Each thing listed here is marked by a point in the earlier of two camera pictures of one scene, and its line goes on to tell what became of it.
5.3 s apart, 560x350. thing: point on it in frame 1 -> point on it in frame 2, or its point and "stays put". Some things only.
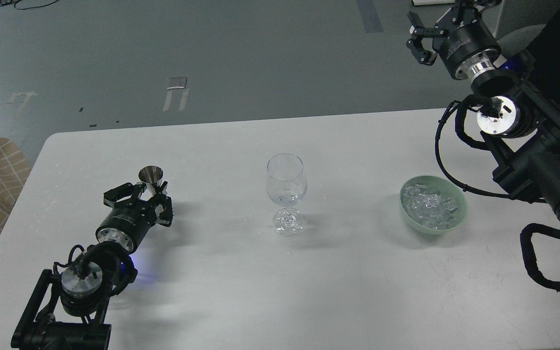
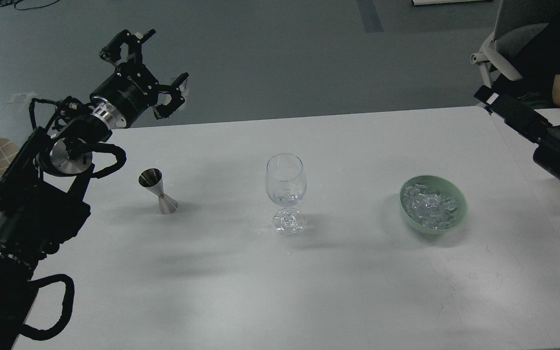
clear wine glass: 286,184 stays put
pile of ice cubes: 430,209 stays put
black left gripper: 127,220 -> 129,92
